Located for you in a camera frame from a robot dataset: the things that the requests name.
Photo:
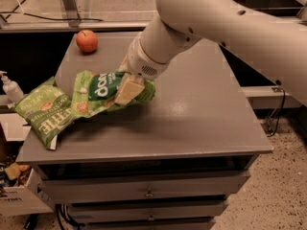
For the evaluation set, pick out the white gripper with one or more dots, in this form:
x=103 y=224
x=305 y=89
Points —
x=139 y=63

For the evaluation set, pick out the white pump bottle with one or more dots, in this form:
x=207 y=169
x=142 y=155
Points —
x=11 y=88

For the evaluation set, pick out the green rice chip bag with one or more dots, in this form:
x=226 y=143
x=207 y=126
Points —
x=95 y=93

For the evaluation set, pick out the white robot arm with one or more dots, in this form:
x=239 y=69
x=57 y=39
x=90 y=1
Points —
x=274 y=47

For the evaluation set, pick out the green jalapeno kettle chip bag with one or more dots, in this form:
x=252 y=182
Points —
x=47 y=109

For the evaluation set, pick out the white cardboard box with items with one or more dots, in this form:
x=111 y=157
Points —
x=21 y=192

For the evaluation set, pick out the red apple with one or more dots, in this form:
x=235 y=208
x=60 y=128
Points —
x=87 y=41

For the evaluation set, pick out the metal window frame rail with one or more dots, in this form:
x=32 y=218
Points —
x=53 y=27

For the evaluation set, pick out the grey drawer cabinet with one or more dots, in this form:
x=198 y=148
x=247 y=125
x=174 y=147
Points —
x=169 y=164

